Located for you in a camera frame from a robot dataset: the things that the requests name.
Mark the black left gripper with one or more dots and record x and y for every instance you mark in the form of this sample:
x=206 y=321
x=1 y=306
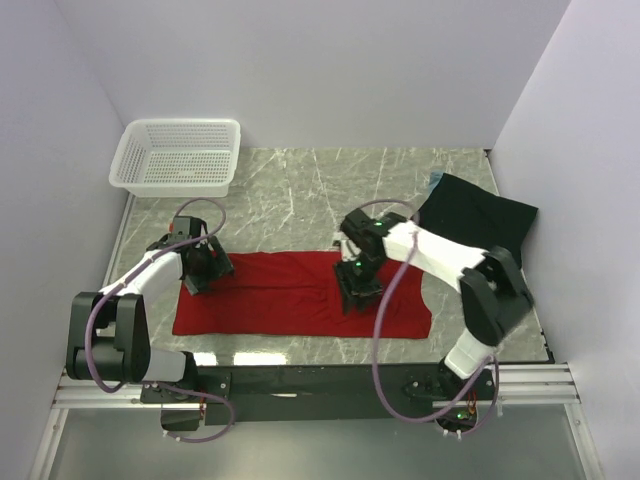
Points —
x=211 y=270

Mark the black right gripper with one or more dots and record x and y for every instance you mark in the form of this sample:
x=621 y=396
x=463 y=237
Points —
x=360 y=288

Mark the red t-shirt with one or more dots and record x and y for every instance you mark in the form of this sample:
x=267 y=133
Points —
x=290 y=293

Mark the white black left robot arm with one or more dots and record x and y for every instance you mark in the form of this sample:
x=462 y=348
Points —
x=108 y=340

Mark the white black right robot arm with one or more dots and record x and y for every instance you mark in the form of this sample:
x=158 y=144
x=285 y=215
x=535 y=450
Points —
x=494 y=295

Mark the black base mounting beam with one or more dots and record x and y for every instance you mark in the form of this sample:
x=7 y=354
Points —
x=333 y=392

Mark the white perforated plastic basket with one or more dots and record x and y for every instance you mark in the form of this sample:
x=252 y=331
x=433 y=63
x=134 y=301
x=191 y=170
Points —
x=177 y=157

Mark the folded black t-shirt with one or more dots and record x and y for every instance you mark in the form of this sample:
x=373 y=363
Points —
x=467 y=214

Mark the aluminium frame rail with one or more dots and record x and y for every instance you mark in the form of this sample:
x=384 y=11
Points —
x=521 y=385

